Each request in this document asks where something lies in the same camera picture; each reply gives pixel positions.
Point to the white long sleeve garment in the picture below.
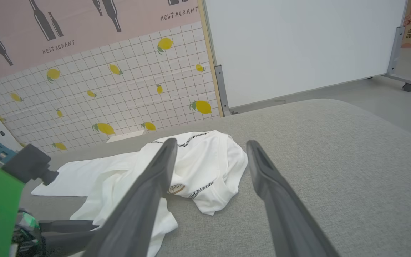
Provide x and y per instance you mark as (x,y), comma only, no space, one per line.
(205,164)

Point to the grey metal partition leg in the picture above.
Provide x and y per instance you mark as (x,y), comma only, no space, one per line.
(222,89)
(396,50)

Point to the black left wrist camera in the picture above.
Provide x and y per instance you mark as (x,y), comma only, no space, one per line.
(27,164)

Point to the white partition board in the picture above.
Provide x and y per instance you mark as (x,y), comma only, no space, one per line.
(298,46)

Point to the black caster wheel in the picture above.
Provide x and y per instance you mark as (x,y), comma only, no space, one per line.
(408,87)

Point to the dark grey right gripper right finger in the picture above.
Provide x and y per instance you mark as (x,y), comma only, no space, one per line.
(284,210)

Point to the lemon tile print partition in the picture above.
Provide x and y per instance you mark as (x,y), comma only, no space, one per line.
(127,89)

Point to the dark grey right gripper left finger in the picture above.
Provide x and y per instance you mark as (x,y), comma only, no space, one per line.
(137,207)

